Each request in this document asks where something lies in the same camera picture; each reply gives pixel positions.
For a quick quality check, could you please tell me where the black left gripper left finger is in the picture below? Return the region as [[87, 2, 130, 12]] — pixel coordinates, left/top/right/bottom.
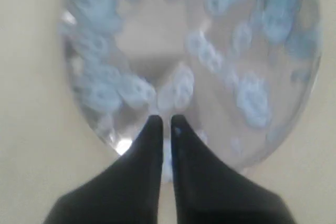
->
[[44, 115, 163, 224]]

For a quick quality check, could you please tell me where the round plate with blue soap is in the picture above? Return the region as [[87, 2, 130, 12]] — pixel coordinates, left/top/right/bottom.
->
[[60, 0, 320, 182]]

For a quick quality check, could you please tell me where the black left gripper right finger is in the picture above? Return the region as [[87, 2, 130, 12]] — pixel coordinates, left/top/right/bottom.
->
[[171, 115, 296, 223]]

